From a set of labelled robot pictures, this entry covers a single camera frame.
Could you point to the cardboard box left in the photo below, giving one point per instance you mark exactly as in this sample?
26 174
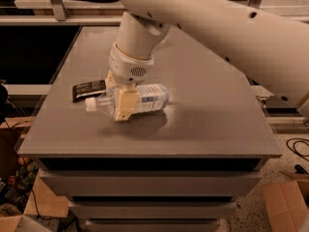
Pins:
42 212

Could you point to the grey drawer cabinet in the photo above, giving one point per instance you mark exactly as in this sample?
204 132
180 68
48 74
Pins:
181 169

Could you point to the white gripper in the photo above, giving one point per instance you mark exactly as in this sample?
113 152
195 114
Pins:
128 69

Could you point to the metal shelf rail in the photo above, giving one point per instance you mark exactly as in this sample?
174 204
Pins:
68 12

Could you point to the black snack bar wrapper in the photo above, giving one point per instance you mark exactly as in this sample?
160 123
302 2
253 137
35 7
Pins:
86 90

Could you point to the cardboard box right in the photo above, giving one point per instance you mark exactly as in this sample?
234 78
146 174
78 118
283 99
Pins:
287 205

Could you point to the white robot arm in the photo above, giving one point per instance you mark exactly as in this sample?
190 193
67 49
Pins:
270 49

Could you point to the blue label plastic water bottle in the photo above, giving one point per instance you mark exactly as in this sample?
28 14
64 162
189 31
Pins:
152 97

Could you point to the cardboard box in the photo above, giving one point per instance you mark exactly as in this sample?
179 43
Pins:
42 212
287 205

